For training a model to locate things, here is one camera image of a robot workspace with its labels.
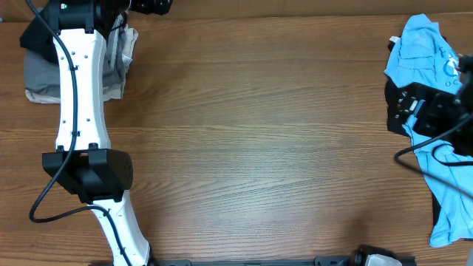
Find black t-shirt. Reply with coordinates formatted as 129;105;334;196
19;18;58;64

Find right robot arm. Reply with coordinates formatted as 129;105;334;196
392;56;472;200

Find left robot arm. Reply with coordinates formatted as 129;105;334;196
29;0;171;265

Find black garment under blue shirt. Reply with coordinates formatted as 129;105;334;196
384;35;448;137

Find folded beige garment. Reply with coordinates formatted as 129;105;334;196
24;25;139;104

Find light blue t-shirt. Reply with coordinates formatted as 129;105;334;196
398;14;472;248

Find folded grey trousers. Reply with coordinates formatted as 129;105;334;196
23;14;126;99

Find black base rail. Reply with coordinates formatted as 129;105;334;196
150;256;350;266

